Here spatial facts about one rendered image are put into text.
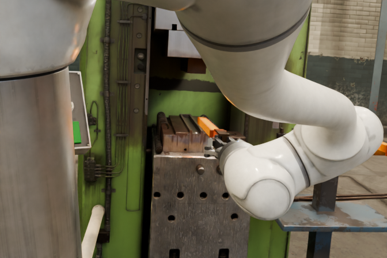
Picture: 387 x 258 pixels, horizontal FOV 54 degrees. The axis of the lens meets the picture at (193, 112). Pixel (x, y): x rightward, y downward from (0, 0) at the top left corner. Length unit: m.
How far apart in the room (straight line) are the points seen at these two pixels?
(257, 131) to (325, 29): 6.32
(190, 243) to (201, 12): 1.34
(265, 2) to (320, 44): 7.62
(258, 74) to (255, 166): 0.35
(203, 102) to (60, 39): 1.69
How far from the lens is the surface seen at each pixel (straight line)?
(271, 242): 1.85
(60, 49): 0.26
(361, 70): 8.15
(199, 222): 1.50
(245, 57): 0.27
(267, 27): 0.25
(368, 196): 1.69
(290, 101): 0.42
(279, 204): 0.63
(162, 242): 1.52
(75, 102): 1.34
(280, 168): 0.64
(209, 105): 1.93
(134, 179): 1.63
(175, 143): 1.45
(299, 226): 1.32
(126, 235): 1.72
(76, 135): 1.30
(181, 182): 1.43
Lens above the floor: 1.27
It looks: 8 degrees down
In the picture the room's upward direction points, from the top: 3 degrees clockwise
